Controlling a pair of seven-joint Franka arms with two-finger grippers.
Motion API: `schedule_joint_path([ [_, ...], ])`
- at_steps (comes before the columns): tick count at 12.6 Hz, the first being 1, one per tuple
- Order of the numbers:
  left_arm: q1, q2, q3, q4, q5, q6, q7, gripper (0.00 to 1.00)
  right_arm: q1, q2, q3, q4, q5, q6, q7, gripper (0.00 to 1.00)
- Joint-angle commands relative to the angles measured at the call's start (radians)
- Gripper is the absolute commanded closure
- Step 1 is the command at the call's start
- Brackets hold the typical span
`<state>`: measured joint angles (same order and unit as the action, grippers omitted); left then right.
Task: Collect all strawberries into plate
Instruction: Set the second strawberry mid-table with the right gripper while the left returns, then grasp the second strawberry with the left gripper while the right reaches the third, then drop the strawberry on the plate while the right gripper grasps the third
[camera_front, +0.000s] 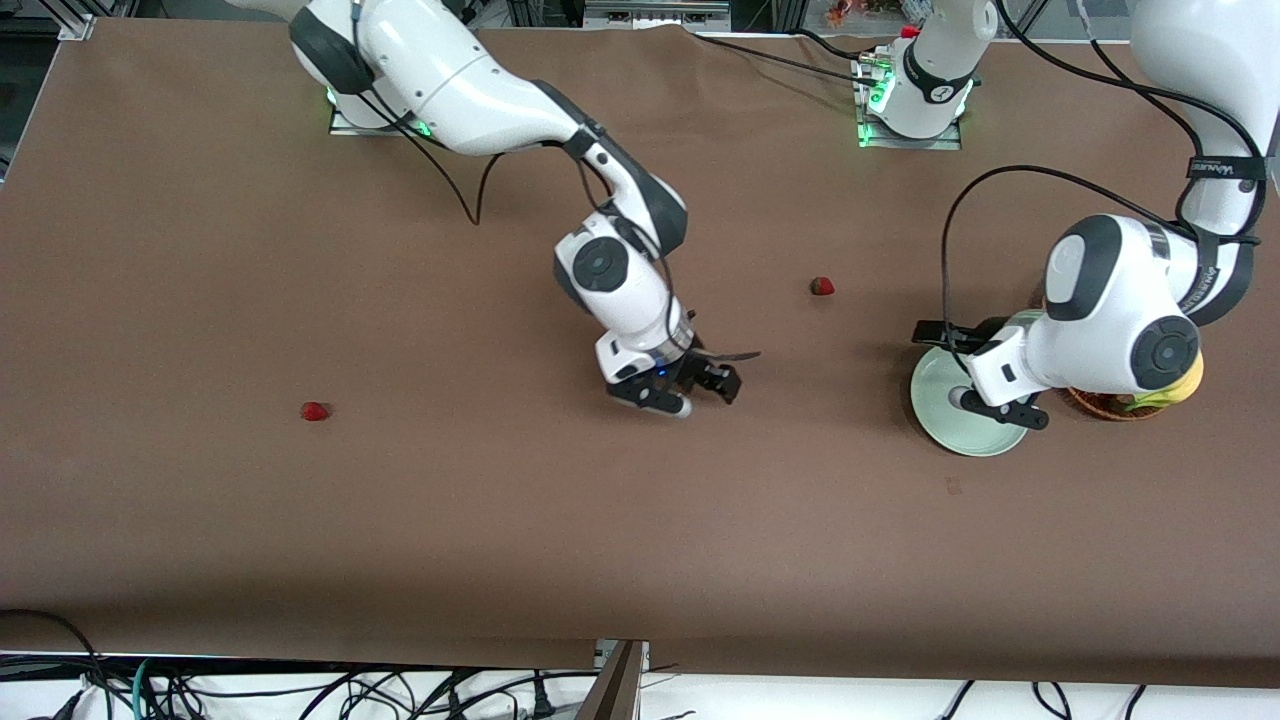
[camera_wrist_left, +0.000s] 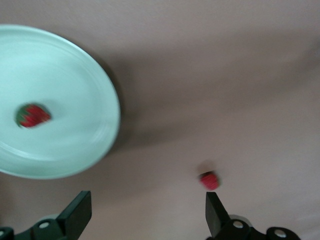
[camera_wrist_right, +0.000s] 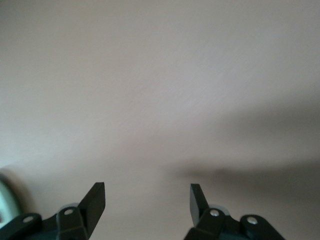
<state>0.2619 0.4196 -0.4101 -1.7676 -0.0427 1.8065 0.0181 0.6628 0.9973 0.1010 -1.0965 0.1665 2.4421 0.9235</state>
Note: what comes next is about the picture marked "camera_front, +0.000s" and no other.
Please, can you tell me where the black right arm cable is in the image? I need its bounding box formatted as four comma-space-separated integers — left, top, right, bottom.
350, 0, 763, 363

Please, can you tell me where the yellow banana bunch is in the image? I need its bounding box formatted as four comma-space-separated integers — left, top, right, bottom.
1125, 352, 1205, 412

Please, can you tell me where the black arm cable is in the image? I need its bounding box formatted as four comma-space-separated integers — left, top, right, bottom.
350, 0, 763, 363
940, 0, 1269, 348

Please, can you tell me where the brown table cover sheet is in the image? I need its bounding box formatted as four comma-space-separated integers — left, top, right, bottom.
0, 15, 1280, 691

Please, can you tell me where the aluminium frame post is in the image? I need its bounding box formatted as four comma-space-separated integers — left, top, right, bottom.
575, 638, 653, 720

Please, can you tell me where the black base cable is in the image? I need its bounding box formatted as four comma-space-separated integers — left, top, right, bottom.
793, 27, 869, 63
690, 32, 871, 86

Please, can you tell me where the brown wicker basket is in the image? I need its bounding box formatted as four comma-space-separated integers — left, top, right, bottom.
1058, 388, 1169, 422

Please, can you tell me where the grey equipment box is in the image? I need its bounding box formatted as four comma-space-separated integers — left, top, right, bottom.
583, 0, 733, 31

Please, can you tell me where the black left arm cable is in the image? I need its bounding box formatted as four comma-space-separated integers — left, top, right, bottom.
940, 0, 1269, 348

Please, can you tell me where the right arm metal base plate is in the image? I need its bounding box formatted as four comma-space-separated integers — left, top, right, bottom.
328, 98, 436, 138

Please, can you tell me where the pale green round plate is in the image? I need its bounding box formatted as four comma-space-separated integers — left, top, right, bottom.
909, 345, 1034, 458

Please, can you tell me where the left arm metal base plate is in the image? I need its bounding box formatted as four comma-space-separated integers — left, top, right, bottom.
855, 55, 964, 152

